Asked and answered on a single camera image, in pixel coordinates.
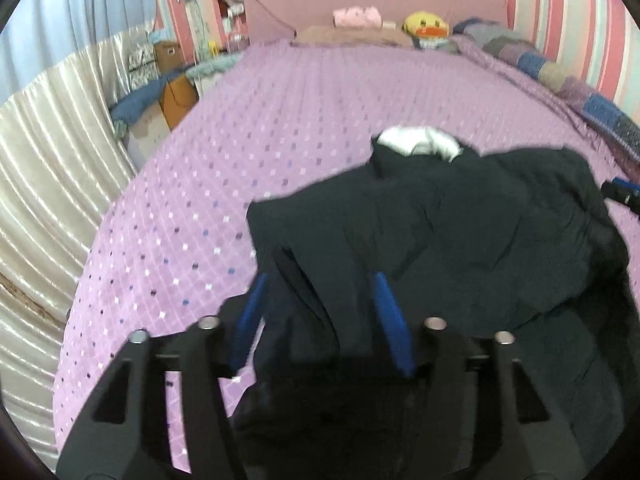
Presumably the pink headboard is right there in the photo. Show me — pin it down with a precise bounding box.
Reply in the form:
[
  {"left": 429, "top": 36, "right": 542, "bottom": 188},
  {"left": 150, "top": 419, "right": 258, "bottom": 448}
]
[{"left": 244, "top": 0, "right": 510, "bottom": 43}]

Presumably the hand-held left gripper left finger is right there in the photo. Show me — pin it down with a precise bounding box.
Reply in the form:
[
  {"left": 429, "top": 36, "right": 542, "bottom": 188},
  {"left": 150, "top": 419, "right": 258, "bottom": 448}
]
[{"left": 55, "top": 272, "right": 271, "bottom": 480}]

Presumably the blue curtain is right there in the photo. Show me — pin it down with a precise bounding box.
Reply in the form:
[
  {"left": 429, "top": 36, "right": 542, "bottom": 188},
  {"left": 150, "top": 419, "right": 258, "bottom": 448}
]
[{"left": 0, "top": 0, "right": 166, "bottom": 106}]

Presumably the pink plush pillow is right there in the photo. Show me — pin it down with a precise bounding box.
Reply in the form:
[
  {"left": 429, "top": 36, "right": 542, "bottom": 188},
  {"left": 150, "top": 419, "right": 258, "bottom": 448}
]
[{"left": 332, "top": 6, "right": 382, "bottom": 30}]

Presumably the blue cloth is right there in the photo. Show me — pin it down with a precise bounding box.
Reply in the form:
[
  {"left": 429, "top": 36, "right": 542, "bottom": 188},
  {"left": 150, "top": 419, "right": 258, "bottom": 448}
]
[{"left": 110, "top": 77, "right": 173, "bottom": 126}]

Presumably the black padded jacket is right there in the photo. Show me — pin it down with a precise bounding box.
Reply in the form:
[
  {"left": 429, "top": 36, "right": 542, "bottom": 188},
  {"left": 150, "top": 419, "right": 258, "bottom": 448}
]
[{"left": 232, "top": 125, "right": 640, "bottom": 480}]

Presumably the bed with purple dotted sheet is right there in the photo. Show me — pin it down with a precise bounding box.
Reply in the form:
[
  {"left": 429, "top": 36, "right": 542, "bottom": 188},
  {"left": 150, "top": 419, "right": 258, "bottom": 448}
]
[{"left": 52, "top": 35, "right": 640, "bottom": 476}]

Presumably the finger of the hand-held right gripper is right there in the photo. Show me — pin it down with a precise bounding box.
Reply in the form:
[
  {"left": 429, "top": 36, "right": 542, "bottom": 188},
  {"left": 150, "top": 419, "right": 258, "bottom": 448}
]
[{"left": 600, "top": 177, "right": 640, "bottom": 209}]

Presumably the patchwork quilt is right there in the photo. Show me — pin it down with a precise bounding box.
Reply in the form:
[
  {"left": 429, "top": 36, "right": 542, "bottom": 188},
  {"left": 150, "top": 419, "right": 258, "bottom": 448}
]
[{"left": 452, "top": 19, "right": 640, "bottom": 161}]

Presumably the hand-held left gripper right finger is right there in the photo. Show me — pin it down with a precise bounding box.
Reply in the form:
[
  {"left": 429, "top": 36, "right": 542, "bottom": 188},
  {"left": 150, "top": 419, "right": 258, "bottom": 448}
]
[{"left": 370, "top": 271, "right": 588, "bottom": 480}]

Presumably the cream satin cloth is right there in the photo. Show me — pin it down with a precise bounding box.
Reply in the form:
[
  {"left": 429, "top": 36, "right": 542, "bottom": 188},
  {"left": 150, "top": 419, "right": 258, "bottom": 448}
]
[{"left": 0, "top": 22, "right": 156, "bottom": 461}]

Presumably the brown pillow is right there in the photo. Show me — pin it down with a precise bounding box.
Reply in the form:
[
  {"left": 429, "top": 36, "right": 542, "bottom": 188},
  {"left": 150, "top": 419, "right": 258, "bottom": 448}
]
[{"left": 291, "top": 25, "right": 416, "bottom": 48}]

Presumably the teal cloth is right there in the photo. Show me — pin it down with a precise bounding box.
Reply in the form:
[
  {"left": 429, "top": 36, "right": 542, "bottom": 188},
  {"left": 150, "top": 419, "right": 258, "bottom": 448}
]
[{"left": 186, "top": 52, "right": 246, "bottom": 81}]

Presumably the black and white patterned box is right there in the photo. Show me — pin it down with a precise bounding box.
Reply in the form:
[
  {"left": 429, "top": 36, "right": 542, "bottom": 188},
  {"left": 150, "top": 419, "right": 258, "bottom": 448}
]
[{"left": 127, "top": 42, "right": 157, "bottom": 83}]

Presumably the brown cardboard box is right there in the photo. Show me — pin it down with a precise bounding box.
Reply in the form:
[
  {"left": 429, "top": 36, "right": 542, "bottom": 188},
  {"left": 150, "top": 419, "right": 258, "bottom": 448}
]
[{"left": 160, "top": 72, "right": 198, "bottom": 131}]

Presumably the yellow duck plush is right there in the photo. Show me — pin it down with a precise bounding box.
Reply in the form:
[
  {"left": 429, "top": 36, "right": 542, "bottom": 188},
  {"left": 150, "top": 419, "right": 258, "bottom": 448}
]
[{"left": 403, "top": 11, "right": 449, "bottom": 41}]

